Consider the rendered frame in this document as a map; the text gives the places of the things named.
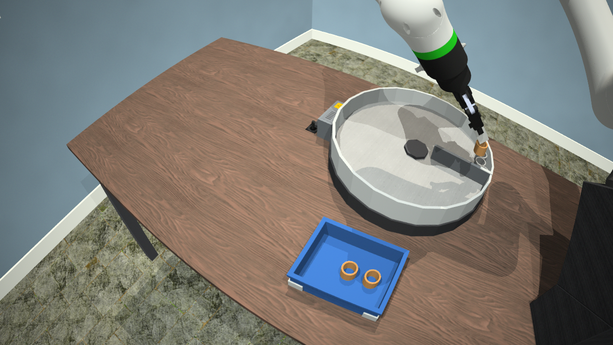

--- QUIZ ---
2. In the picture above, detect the bronze bushing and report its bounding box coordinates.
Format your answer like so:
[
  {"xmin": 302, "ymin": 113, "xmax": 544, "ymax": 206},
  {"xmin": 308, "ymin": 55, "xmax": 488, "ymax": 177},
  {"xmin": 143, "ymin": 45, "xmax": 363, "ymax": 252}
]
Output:
[
  {"xmin": 362, "ymin": 269, "xmax": 381, "ymax": 289},
  {"xmin": 474, "ymin": 140, "xmax": 488, "ymax": 156},
  {"xmin": 340, "ymin": 261, "xmax": 358, "ymax": 281}
]

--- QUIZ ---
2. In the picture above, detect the blue plastic crate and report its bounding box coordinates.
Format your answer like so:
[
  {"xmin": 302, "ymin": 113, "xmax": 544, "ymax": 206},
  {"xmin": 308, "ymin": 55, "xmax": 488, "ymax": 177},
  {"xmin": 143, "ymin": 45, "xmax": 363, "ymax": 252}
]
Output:
[{"xmin": 287, "ymin": 217, "xmax": 409, "ymax": 322}]

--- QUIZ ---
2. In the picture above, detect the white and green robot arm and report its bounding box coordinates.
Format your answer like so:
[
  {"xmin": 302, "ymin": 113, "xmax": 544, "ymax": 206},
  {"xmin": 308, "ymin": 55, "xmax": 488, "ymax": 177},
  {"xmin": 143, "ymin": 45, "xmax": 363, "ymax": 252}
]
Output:
[{"xmin": 376, "ymin": 0, "xmax": 613, "ymax": 129}]

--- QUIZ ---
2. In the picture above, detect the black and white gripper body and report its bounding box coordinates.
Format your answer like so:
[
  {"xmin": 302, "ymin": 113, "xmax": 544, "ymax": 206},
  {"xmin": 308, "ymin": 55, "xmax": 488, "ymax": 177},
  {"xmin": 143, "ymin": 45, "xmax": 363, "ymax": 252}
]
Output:
[{"xmin": 436, "ymin": 65, "xmax": 471, "ymax": 105}]

